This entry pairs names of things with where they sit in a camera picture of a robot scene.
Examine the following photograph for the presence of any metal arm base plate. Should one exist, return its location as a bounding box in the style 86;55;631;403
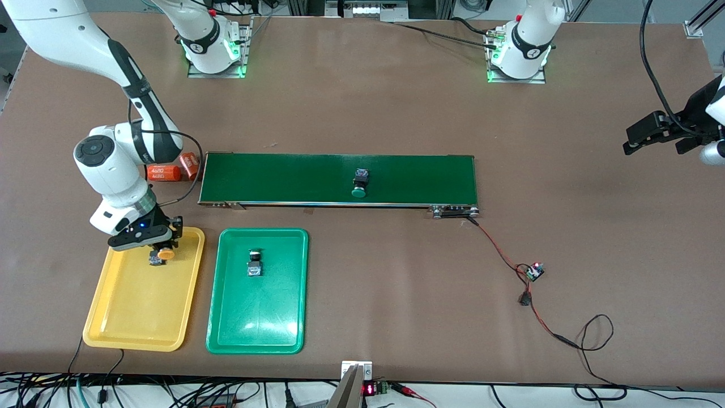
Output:
187;16;253;79
486;28;547;84

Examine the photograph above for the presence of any red clip lead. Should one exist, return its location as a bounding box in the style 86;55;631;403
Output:
391;383;437;408

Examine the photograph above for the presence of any yellow plastic tray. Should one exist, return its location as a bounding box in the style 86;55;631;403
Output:
83;223;206;352

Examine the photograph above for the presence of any silver metal bracket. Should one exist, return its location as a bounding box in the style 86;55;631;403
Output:
341;360;373;381

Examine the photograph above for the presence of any thin black power cable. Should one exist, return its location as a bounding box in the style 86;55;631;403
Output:
575;313;628;397

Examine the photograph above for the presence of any green belt conveyor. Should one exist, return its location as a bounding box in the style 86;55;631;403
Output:
197;152;482;220

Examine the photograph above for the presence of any black cable with plug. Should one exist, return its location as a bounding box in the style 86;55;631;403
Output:
99;348;125;403

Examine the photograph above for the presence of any silver machine frame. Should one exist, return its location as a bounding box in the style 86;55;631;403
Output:
326;0;408;19

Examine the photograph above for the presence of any black cable bundle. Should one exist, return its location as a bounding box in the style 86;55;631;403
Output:
391;16;502;49

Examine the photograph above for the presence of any green plastic tray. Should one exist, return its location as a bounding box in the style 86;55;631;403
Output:
206;228;309;355

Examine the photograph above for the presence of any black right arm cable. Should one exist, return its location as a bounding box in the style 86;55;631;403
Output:
127;99;203;206

